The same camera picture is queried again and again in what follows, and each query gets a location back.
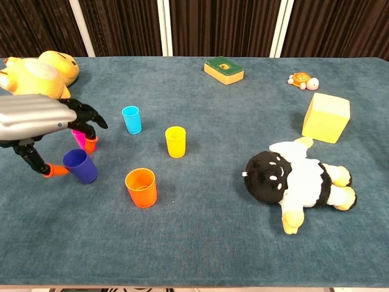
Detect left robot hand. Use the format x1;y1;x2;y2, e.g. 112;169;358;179
0;94;109;179

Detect pink plastic cup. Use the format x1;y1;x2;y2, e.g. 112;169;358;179
71;129;97;155

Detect dark blue plastic cup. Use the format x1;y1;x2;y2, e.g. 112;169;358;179
62;148;98;185

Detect light blue plastic cup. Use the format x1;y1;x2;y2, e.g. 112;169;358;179
122;105;143;135

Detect yellow plastic cup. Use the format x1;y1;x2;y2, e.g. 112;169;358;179
165;126;187;159

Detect yellow duck plush toy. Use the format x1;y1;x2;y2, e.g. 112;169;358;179
0;50;80;100

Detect orange plastic cup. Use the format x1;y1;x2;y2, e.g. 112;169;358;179
125;167;159;209

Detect green and yellow sponge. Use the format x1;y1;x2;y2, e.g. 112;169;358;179
204;55;245;86

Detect teal table mat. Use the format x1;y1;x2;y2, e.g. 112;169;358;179
0;56;389;288

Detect orange turtle toy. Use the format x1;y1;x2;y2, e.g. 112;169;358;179
286;71;320;91

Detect black and white plush doll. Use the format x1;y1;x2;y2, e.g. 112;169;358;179
244;136;357;235

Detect yellow foam cube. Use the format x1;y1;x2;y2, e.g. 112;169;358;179
301;92;351;145

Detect white partition post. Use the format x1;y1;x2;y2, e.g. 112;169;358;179
157;0;173;57
69;0;97;58
269;0;295;58

